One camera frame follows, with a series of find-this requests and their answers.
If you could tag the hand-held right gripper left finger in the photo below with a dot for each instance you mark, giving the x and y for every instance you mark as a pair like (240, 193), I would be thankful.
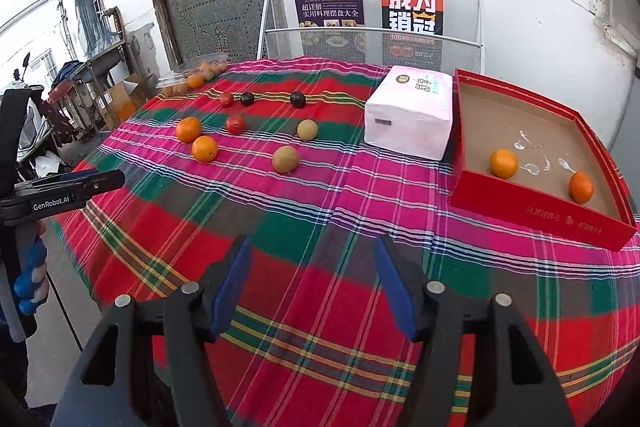
(235, 274)

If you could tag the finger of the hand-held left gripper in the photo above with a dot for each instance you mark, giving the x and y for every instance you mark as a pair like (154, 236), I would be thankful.
(102, 182)
(72, 176)

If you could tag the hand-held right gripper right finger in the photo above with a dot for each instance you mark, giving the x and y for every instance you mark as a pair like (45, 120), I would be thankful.
(395, 277)

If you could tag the person's left forearm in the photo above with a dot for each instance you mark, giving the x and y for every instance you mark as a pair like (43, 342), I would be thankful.
(11, 367)

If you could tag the pile of small brown fruits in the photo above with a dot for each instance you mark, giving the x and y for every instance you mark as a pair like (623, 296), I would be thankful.
(212, 69)

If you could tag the person's left hand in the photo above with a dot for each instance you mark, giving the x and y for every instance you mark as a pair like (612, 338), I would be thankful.
(31, 279)

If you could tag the parked scooter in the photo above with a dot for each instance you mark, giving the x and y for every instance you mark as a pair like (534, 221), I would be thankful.
(25, 132)

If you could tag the cardboard boxes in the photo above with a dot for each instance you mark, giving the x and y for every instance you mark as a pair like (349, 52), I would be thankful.
(122, 99)

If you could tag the red plaid tablecloth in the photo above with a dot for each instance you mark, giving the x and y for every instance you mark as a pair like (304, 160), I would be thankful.
(310, 227)

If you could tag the orange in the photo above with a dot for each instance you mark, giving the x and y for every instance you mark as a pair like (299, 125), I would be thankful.
(205, 148)
(188, 129)
(503, 163)
(581, 187)
(195, 80)

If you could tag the metal workbench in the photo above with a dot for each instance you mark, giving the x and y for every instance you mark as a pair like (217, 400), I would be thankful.
(95, 62)

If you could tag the brown kiwi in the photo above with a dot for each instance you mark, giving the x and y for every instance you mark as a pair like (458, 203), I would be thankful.
(285, 159)

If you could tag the clear plastic fruit container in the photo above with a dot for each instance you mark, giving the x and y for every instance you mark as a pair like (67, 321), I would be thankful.
(175, 74)

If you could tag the small red tomato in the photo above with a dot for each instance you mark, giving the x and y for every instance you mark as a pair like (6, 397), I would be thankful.
(226, 99)

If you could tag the red cardboard box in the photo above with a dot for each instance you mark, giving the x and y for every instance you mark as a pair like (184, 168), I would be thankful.
(530, 207)

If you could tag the white pink tissue pack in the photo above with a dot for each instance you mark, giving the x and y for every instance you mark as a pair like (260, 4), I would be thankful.
(407, 122)

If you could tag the tan pear upper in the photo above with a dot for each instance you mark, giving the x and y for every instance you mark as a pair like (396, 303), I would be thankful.
(307, 129)

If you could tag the small dark plum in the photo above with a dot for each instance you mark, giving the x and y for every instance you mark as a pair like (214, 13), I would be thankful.
(247, 99)

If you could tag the black red book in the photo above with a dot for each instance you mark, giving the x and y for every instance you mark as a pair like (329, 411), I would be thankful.
(411, 14)

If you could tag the dark cookbook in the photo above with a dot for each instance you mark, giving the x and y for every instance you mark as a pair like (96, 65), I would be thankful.
(327, 4)

